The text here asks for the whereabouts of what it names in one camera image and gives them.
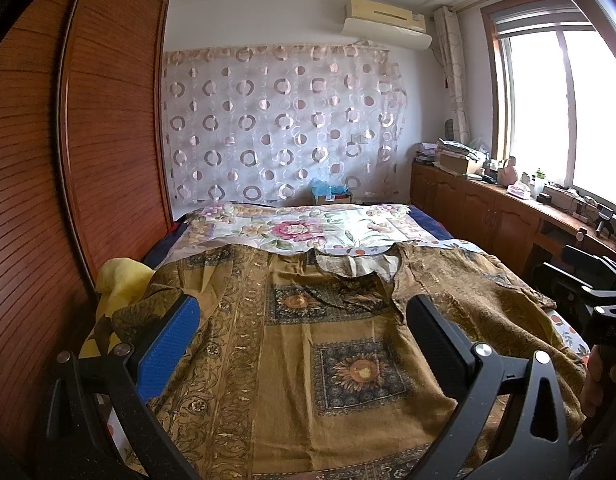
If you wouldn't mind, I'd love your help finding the brown gold patterned garment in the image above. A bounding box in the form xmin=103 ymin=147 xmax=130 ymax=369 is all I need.
xmin=112 ymin=243 xmax=585 ymax=479

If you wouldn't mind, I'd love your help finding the person's right hand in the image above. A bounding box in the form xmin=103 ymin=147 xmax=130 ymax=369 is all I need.
xmin=580 ymin=344 xmax=605 ymax=417

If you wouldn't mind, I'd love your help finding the orange print white sheet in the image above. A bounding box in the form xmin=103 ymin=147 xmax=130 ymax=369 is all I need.
xmin=546 ymin=309 xmax=590 ymax=361

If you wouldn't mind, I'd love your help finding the wooden low cabinet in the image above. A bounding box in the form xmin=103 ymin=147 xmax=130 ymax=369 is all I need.
xmin=410 ymin=162 xmax=616 ymax=280

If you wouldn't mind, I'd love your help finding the pink figurine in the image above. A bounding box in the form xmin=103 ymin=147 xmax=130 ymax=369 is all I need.
xmin=497 ymin=156 xmax=518 ymax=188

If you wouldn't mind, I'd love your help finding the navy blue blanket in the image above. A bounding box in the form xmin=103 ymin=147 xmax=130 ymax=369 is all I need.
xmin=408 ymin=205 xmax=453 ymax=240

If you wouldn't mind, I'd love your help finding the stack of papers and boxes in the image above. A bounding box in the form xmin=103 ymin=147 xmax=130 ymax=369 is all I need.
xmin=414 ymin=139 xmax=487 ymax=177

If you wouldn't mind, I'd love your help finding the floral bed blanket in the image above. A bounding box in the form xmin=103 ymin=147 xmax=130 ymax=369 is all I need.
xmin=172 ymin=201 xmax=414 ymax=256

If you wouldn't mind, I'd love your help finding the wooden wardrobe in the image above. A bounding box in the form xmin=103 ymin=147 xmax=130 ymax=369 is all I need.
xmin=0 ymin=0 xmax=171 ymax=460

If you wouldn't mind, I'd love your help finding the blue bag on box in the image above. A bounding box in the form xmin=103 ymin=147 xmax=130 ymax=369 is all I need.
xmin=310 ymin=179 xmax=352 ymax=205

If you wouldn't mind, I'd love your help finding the beige window drape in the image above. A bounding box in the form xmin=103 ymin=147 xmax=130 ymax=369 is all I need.
xmin=433 ymin=6 xmax=471 ymax=144

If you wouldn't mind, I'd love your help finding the circle patterned sheer curtain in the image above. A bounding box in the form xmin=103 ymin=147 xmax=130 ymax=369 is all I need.
xmin=163 ymin=44 xmax=407 ymax=207

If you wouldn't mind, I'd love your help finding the window with wooden frame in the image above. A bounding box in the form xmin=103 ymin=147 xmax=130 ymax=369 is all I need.
xmin=482 ymin=0 xmax=616 ymax=210

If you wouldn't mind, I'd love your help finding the wall air conditioner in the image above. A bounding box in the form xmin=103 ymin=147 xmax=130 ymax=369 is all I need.
xmin=342 ymin=0 xmax=433 ymax=51

